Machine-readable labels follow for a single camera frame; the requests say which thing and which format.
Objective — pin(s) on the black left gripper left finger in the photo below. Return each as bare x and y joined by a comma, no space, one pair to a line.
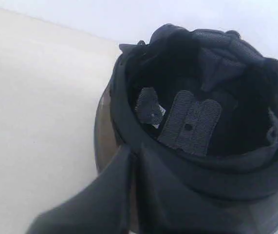
101,208

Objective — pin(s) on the black helmet with tinted visor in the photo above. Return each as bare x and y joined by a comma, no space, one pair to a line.
205,101

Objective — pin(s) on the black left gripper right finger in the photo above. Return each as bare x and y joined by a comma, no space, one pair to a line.
167,206

